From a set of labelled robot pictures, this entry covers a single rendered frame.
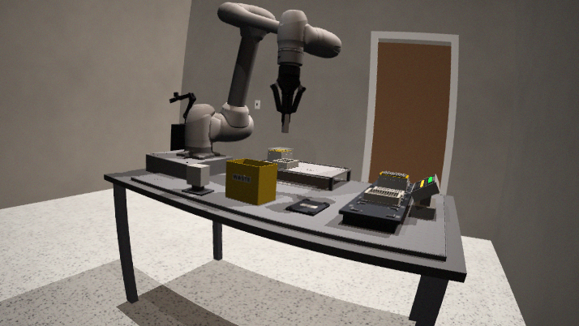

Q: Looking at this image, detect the yellow waste bin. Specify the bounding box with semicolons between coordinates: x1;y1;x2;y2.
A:
225;158;278;205

